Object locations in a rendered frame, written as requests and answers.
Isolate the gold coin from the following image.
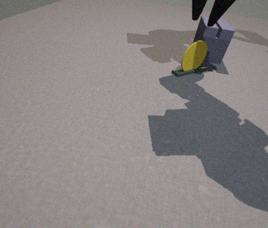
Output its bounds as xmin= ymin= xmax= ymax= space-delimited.
xmin=181 ymin=40 xmax=207 ymax=71

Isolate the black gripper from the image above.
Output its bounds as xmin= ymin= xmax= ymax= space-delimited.
xmin=192 ymin=0 xmax=235 ymax=27

